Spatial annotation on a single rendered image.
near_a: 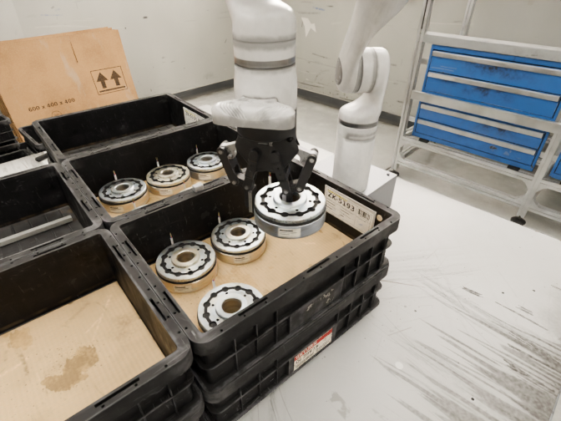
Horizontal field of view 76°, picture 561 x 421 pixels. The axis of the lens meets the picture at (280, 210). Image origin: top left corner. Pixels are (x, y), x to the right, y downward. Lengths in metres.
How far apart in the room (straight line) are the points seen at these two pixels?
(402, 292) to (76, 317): 0.62
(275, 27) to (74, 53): 3.24
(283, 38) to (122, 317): 0.47
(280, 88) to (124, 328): 0.42
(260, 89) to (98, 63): 3.27
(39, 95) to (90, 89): 0.38
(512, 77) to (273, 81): 2.00
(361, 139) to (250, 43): 0.50
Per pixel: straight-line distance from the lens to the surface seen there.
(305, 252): 0.69
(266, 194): 0.52
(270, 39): 0.41
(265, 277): 0.64
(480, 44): 2.34
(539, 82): 2.31
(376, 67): 0.81
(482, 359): 0.79
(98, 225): 0.66
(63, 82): 3.56
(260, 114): 0.38
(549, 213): 2.49
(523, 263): 1.03
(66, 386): 0.59
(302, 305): 0.55
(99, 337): 0.62
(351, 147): 0.86
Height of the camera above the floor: 1.29
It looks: 35 degrees down
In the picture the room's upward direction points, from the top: straight up
